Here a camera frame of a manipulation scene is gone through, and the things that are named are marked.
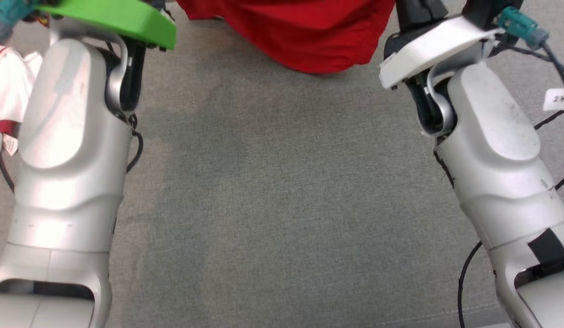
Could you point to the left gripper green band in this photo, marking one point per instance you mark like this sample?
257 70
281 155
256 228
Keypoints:
118 16

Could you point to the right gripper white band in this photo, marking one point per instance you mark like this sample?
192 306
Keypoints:
437 43

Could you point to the red garment with white band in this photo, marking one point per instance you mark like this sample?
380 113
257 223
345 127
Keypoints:
300 32

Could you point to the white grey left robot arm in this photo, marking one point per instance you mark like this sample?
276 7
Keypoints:
68 159

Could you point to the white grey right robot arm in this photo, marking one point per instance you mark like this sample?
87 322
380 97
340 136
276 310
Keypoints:
491 150

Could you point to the red and white striped garment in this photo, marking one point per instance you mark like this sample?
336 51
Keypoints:
13 82

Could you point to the small white paper tag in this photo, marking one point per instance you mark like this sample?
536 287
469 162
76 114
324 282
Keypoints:
557 99

